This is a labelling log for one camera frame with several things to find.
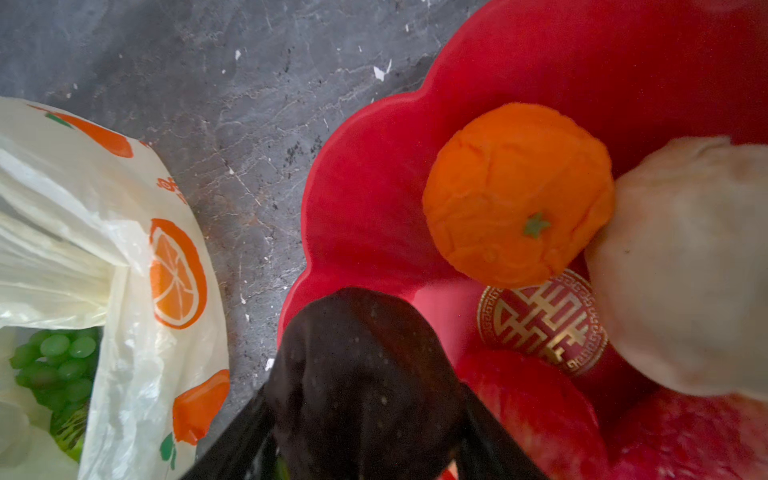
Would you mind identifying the orange fake fruit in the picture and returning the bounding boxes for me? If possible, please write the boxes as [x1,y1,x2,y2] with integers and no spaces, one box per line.
[422,103,615,289]

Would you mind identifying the red fake fruit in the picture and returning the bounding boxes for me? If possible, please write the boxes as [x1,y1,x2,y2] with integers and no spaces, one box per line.
[455,350,609,479]

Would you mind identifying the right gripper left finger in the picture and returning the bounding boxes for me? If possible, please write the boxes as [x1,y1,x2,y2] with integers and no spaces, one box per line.
[182,385,274,480]

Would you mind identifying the yellowish plastic bag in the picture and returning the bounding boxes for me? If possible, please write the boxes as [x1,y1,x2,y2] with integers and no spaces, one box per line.
[1,98,230,479]

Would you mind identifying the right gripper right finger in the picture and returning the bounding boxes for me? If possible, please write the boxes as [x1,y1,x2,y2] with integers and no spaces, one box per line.
[456,384,549,480]

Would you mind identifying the dark brown fake fruit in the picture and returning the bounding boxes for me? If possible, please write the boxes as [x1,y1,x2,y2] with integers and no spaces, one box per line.
[265,288,466,479]

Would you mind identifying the green fake grapes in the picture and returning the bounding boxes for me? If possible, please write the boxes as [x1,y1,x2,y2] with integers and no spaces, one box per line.
[9,327,102,462]

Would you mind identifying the red flower-shaped plate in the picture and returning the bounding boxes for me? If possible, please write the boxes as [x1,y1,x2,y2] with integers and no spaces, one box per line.
[276,0,768,480]

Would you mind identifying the beige fake potato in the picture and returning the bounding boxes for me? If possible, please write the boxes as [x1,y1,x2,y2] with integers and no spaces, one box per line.
[585,137,767,401]

